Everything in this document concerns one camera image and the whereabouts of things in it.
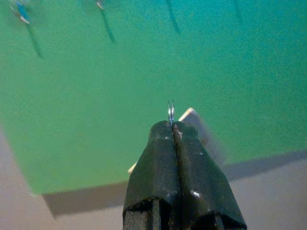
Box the beige key tag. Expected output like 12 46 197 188
128 107 227 174

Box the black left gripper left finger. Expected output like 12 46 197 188
122 120 182 230

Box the green wall board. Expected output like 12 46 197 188
0 0 307 195

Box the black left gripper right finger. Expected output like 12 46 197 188
172 121 248 230

